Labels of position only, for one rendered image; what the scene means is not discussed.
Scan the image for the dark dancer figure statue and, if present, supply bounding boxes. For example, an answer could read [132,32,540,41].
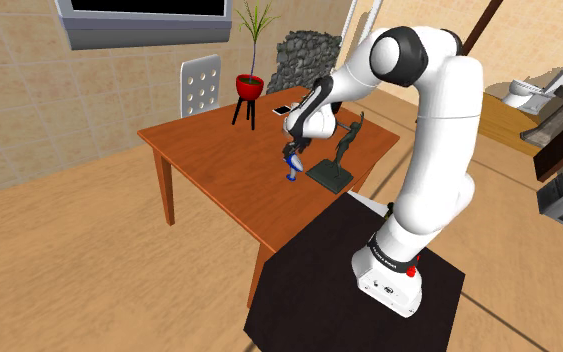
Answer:
[305,111,366,195]

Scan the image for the brown wooden table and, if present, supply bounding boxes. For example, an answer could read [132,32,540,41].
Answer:
[136,85,401,309]

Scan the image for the blue and white vase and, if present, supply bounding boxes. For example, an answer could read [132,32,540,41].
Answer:
[282,151,306,182]

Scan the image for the white perforated chair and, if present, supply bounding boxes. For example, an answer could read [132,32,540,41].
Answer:
[179,53,223,120]

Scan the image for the white toilet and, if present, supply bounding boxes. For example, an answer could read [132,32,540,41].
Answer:
[500,68,563,116]

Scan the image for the grey stone pile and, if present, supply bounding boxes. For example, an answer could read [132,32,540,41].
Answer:
[265,29,344,96]

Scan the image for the dark robot stand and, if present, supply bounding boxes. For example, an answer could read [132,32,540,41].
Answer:
[243,195,466,352]

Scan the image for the red potted plant on stand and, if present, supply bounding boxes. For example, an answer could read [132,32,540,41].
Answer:
[231,0,282,131]

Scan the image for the grey framed window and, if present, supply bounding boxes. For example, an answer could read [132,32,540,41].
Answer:
[54,0,234,52]

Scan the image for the dark brown shelf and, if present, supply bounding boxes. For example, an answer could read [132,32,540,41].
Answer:
[532,112,563,184]

